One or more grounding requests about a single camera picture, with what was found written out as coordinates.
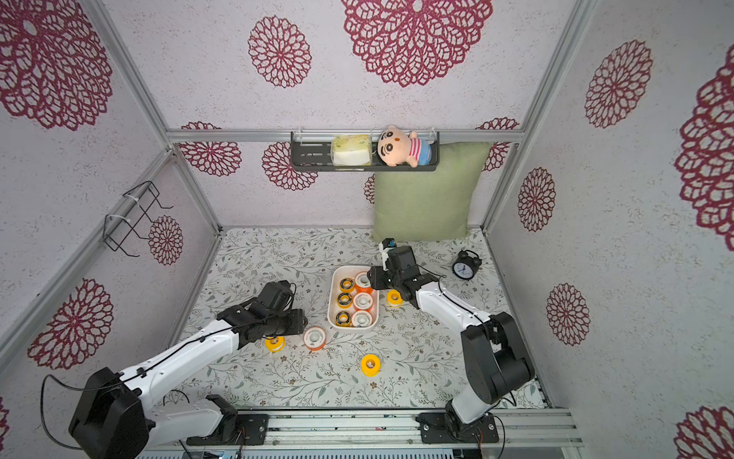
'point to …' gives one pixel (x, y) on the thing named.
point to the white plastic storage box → (353, 303)
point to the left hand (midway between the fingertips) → (301, 322)
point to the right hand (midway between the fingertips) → (371, 269)
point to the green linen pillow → (429, 205)
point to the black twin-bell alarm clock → (466, 264)
